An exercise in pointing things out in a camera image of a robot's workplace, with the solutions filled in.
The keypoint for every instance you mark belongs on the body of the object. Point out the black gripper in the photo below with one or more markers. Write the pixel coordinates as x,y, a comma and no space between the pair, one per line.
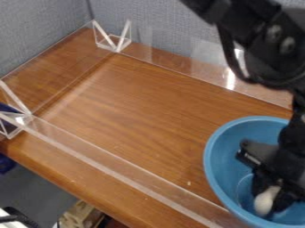
278,164

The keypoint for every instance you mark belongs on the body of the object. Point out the white toy mushroom red cap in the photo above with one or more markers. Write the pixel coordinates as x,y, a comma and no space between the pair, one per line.
264,200

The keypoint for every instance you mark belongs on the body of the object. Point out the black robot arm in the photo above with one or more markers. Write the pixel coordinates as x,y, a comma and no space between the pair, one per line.
262,39

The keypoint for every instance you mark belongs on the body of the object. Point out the blue plastic bowl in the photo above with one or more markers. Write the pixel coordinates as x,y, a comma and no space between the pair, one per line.
229,176

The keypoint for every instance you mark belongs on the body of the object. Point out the front clear acrylic barrier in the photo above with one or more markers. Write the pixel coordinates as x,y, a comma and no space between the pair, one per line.
135,196

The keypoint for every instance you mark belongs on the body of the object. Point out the clear acrylic barrier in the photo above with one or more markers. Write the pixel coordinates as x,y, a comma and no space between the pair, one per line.
39,80
195,58
135,196

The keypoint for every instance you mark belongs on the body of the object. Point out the wooden block below table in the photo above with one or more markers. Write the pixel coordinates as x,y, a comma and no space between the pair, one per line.
82,216

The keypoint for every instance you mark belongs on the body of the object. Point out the back clear acrylic barrier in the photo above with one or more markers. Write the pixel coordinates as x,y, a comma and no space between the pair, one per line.
195,58

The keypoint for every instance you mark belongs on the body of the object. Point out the black white device below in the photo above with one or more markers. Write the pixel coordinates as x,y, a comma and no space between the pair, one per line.
13,219

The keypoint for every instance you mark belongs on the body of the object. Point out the blue object under table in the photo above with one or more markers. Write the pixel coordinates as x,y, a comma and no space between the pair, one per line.
7,163

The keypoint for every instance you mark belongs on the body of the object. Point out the left clear acrylic barrier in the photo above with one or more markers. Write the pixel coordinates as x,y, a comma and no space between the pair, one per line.
39,80

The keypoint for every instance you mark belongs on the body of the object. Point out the clear acrylic corner bracket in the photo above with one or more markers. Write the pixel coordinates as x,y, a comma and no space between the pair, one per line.
111,42

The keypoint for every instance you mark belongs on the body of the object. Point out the clear acrylic front bracket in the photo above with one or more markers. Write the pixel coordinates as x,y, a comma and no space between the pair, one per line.
15,115

